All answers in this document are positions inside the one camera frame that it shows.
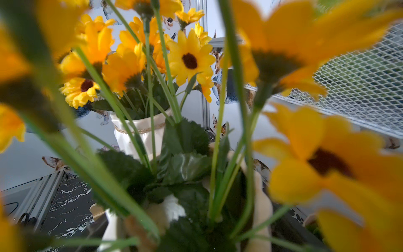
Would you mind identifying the white wire wall basket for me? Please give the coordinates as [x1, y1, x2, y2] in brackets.
[275, 23, 403, 139]

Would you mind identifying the sunflower pot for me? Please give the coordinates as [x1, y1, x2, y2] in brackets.
[1, 1, 403, 252]
[58, 1, 214, 163]

